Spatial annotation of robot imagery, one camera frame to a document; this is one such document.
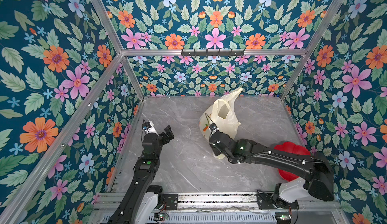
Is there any cream plastic bag orange print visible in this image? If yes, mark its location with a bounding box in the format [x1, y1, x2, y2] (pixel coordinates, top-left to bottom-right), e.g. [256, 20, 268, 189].
[199, 88, 242, 164]

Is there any red flower-shaped plate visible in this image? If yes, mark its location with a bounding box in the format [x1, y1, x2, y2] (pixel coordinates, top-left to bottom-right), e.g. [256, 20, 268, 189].
[274, 141, 311, 182]

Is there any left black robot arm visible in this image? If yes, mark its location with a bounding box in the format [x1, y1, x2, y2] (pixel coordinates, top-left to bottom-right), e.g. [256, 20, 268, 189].
[108, 122, 174, 224]

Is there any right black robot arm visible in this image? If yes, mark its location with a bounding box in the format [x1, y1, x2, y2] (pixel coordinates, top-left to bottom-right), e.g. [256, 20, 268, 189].
[209, 129, 335, 203]

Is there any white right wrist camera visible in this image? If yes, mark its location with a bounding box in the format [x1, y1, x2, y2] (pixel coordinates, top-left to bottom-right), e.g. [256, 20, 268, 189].
[209, 123, 218, 134]

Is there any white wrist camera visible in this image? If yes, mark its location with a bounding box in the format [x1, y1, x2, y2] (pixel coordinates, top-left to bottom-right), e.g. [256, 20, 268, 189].
[209, 123, 218, 134]
[142, 121, 158, 135]

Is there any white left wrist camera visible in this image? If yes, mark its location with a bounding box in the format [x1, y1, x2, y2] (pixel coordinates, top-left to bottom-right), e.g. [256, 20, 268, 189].
[142, 121, 158, 135]

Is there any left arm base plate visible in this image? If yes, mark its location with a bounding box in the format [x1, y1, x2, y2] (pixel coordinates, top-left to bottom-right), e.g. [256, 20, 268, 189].
[155, 194, 179, 210]

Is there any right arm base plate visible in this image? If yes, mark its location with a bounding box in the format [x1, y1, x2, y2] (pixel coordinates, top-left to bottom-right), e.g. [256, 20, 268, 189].
[256, 190, 299, 210]

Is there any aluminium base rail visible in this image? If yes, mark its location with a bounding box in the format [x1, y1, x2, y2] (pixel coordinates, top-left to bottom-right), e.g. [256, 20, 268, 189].
[93, 191, 342, 214]

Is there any white vented cable duct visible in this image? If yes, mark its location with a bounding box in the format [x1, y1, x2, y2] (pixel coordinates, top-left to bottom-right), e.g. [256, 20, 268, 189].
[146, 213, 277, 224]

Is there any black hook rail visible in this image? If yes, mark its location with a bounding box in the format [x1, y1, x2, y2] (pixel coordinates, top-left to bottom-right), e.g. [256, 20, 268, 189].
[180, 49, 245, 57]

